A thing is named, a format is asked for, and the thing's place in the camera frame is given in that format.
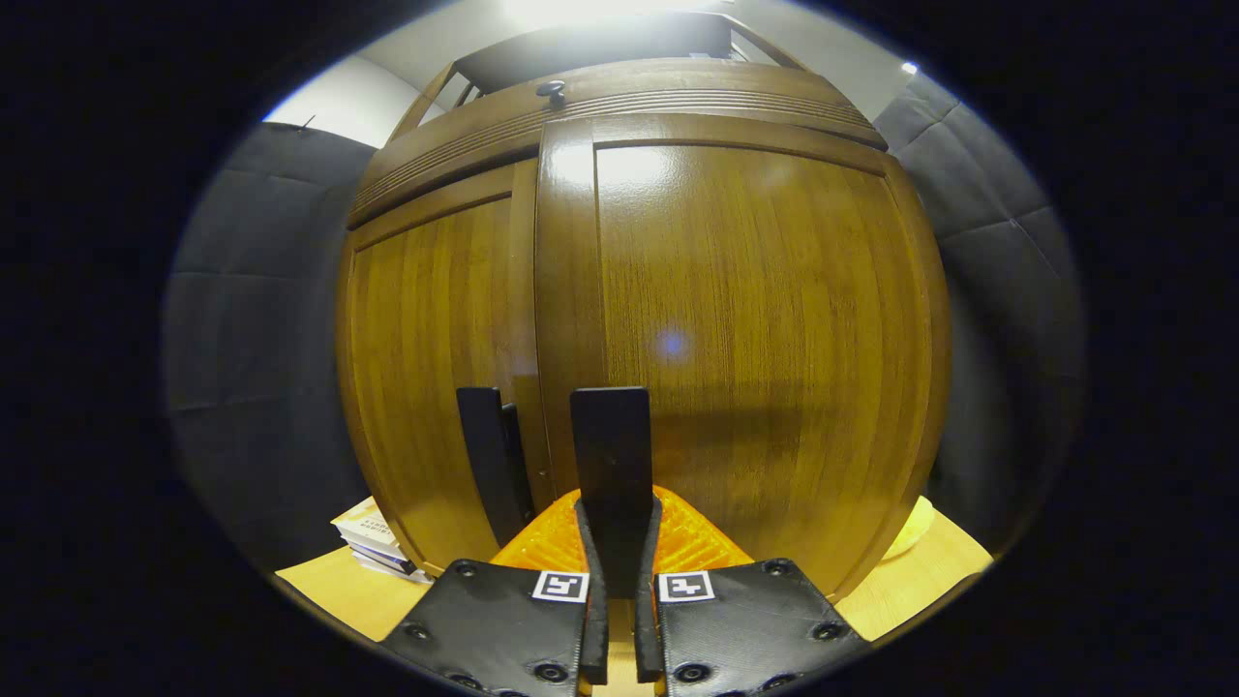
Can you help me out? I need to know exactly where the yellow plush toy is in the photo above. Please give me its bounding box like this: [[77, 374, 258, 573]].
[[883, 496, 936, 561]]

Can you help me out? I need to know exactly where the round ceiling light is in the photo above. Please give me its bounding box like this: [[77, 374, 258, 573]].
[[503, 0, 679, 30]]

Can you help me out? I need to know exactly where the wooden cabinet door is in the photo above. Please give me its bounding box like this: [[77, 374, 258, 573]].
[[535, 114, 952, 603], [337, 160, 559, 574]]

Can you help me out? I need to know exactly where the wooden double-door shoe cabinet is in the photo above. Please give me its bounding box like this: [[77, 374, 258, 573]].
[[334, 10, 954, 606]]

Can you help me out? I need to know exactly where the black backdrop cloth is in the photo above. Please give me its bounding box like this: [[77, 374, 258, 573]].
[[163, 73, 1087, 574]]

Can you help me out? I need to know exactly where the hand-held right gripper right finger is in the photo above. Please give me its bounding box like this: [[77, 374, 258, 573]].
[[634, 489, 872, 697]]

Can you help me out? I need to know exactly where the thin white book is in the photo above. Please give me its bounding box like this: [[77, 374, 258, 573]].
[[348, 542, 433, 585]]

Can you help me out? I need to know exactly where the orange white cover book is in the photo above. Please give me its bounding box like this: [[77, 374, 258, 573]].
[[331, 497, 408, 562]]

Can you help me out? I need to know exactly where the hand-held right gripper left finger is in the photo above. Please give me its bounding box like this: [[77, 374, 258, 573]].
[[380, 492, 611, 697]]

